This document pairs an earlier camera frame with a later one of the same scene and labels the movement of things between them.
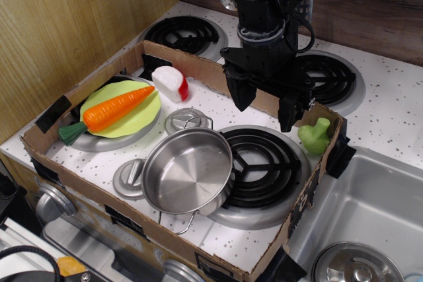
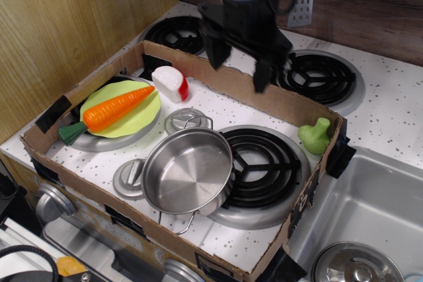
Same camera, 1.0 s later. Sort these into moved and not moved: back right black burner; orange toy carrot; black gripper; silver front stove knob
Moved: black gripper
Not moved: silver front stove knob; orange toy carrot; back right black burner
